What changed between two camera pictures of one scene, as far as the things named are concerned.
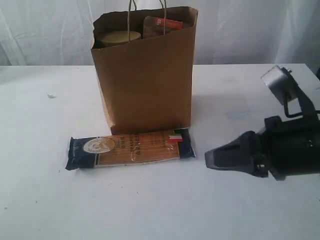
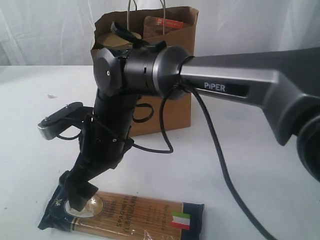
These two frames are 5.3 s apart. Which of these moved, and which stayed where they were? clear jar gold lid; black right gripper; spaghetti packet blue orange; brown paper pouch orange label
Moved: black right gripper; spaghetti packet blue orange
Stayed: brown paper pouch orange label; clear jar gold lid
